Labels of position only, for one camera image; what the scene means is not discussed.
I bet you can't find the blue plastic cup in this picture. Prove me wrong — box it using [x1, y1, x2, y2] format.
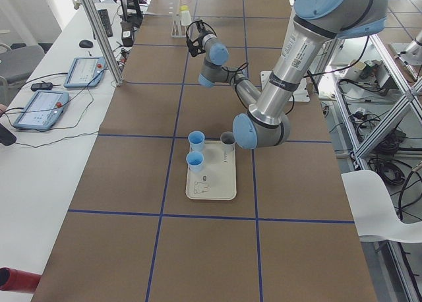
[186, 151, 204, 173]
[188, 131, 205, 152]

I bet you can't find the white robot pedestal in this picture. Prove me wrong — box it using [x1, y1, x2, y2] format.
[260, 71, 311, 102]

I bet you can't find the black keyboard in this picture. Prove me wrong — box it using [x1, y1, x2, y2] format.
[98, 9, 113, 37]

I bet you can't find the white plastic cup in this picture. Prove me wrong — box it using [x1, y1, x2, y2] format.
[180, 10, 192, 26]

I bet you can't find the teach pendant tablet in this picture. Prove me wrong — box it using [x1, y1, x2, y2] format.
[63, 57, 106, 89]
[13, 90, 70, 131]

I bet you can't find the white wire cup rack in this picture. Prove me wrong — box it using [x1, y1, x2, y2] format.
[171, 0, 188, 38]

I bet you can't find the black label box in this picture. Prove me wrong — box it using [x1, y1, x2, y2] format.
[120, 21, 135, 47]

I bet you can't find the white plastic chair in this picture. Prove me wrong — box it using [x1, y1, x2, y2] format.
[342, 170, 421, 243]

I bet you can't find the grey plastic cup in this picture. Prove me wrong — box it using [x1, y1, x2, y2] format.
[220, 131, 236, 154]

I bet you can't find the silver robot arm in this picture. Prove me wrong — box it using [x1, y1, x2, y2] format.
[187, 0, 388, 149]

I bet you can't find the yellow plastic cup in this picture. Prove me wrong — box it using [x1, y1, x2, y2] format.
[179, 5, 189, 13]

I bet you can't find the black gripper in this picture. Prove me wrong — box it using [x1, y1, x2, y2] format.
[186, 18, 211, 57]

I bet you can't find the red cardboard tube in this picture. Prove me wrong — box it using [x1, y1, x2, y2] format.
[1, 267, 42, 293]

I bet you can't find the far teach pendant tablet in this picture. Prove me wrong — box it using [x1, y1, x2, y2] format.
[63, 57, 106, 89]

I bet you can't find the aluminium frame post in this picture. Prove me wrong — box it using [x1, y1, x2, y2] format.
[81, 0, 123, 86]

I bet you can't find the near teach pendant tablet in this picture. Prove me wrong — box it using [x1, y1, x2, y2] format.
[13, 90, 70, 131]

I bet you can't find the black computer mouse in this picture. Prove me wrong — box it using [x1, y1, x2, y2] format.
[78, 40, 93, 49]

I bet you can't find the cream plastic tray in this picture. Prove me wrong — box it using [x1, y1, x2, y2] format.
[185, 140, 237, 200]

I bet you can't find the black monitor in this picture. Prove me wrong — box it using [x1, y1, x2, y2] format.
[120, 0, 143, 28]

